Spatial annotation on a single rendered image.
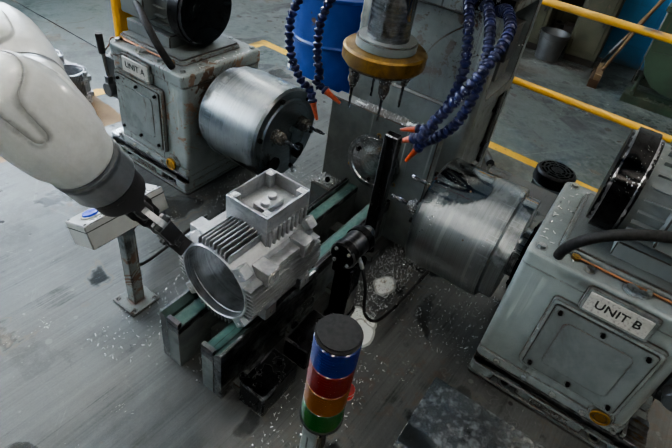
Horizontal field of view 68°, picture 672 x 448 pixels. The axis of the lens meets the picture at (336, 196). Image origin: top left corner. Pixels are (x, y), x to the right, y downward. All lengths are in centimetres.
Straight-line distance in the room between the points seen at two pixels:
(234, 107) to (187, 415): 68
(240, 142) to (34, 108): 71
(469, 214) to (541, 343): 27
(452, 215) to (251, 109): 53
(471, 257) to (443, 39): 53
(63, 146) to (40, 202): 92
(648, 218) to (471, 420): 44
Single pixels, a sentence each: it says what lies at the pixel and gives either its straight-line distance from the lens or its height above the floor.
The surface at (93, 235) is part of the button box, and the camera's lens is 100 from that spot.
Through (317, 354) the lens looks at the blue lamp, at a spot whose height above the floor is 119.
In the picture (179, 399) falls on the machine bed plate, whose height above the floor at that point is 80.
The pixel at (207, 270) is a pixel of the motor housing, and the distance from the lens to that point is 102.
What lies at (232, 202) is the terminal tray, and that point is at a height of 114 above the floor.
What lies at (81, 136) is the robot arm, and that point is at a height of 139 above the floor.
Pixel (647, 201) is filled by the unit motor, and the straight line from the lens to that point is 91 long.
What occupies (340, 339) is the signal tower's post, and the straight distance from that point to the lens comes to 62.
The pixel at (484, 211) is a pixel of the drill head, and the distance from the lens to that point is 100.
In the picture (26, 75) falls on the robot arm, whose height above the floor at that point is 147.
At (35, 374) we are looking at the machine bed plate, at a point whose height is 80.
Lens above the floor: 171
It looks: 37 degrees down
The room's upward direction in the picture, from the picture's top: 10 degrees clockwise
